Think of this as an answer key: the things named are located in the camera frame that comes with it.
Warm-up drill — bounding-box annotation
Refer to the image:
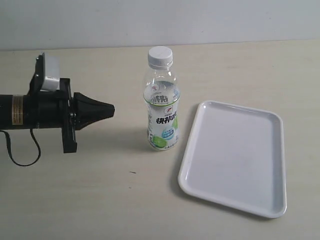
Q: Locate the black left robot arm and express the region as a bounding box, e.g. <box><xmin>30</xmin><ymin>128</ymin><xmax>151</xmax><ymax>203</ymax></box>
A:
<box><xmin>0</xmin><ymin>53</ymin><xmax>115</xmax><ymax>153</ymax></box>

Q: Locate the white plastic tray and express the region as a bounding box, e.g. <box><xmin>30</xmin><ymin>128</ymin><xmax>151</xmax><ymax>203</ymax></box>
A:
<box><xmin>177</xmin><ymin>100</ymin><xmax>287</xmax><ymax>219</ymax></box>

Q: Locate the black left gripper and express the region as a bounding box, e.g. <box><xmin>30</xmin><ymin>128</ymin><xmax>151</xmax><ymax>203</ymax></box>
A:
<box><xmin>27</xmin><ymin>53</ymin><xmax>115</xmax><ymax>153</ymax></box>

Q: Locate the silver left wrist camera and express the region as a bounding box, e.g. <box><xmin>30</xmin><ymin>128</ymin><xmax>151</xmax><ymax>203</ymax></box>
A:
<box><xmin>41</xmin><ymin>53</ymin><xmax>60</xmax><ymax>92</ymax></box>

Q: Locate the clear plastic drink bottle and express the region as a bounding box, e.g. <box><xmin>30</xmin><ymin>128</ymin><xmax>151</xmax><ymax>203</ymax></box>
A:
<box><xmin>142</xmin><ymin>59</ymin><xmax>181</xmax><ymax>153</ymax></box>

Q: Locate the white bottle cap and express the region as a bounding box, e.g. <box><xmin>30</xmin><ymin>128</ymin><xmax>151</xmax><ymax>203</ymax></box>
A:
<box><xmin>147</xmin><ymin>46</ymin><xmax>173</xmax><ymax>67</ymax></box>

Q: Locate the black left camera cable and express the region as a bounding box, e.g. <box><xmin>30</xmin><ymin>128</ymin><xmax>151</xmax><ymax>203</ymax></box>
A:
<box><xmin>0</xmin><ymin>128</ymin><xmax>42</xmax><ymax>168</ymax></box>

